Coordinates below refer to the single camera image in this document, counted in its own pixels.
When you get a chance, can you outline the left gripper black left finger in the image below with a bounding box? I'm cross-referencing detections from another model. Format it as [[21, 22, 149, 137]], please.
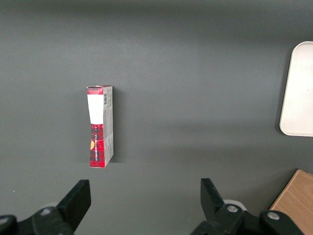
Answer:
[[0, 179, 92, 235]]

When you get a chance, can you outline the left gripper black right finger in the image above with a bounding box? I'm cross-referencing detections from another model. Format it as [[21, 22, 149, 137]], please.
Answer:
[[189, 178, 304, 235]]

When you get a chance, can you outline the cream rectangular tray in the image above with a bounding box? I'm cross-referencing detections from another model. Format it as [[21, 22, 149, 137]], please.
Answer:
[[279, 41, 313, 137]]

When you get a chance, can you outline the red tartan cardboard box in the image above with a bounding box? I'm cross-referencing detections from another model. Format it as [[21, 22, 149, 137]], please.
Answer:
[[86, 85, 114, 169]]

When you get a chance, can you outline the wooden drawer cabinet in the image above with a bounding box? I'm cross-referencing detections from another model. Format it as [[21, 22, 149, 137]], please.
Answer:
[[268, 168, 313, 235]]

